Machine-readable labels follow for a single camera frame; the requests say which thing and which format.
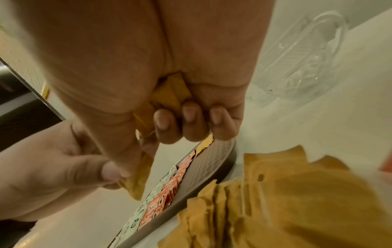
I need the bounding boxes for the person's right hand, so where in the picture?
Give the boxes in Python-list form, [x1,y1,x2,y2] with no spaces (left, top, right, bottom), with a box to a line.
[9,0,274,177]

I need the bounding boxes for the person's left hand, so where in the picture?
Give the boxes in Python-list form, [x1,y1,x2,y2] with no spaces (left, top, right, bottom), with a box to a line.
[0,119,160,222]

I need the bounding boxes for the brown paper sachet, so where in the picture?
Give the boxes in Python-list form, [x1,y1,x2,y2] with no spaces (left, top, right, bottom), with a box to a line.
[118,72,197,201]

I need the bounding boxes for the row of orange white sachets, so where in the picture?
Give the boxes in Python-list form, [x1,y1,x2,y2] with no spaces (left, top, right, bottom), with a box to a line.
[118,150,196,244]

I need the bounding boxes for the grey textured tray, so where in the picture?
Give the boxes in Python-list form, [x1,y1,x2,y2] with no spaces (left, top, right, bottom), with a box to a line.
[107,139,237,248]

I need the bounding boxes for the clear glass mug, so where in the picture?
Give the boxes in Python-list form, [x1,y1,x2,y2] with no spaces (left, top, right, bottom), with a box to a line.
[245,11,350,107]

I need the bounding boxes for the pile of brown paper packets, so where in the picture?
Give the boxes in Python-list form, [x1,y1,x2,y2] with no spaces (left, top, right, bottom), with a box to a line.
[158,145,392,248]

